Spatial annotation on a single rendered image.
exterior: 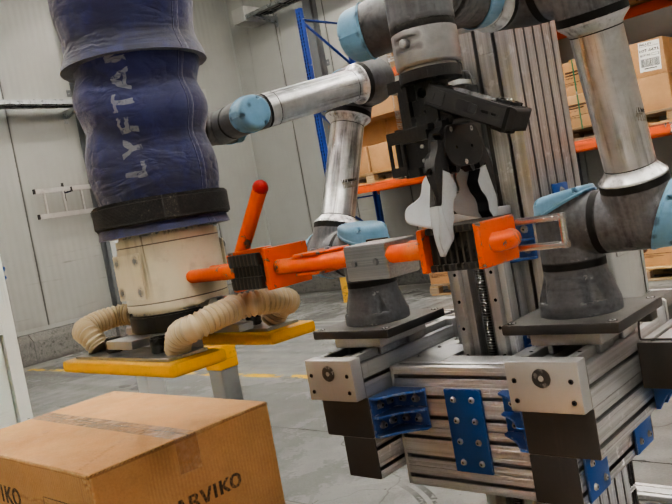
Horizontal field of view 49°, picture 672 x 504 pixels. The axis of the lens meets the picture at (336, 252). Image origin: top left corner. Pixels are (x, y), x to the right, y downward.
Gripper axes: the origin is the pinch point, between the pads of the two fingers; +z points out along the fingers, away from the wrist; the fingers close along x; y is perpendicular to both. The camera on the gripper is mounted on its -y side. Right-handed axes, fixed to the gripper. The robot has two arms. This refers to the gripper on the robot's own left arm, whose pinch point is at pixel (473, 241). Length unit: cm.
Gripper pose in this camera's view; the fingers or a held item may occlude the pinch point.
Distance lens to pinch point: 84.8
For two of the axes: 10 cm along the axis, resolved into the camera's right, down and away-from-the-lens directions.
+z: 1.7, 9.8, 0.5
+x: -6.9, 1.6, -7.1
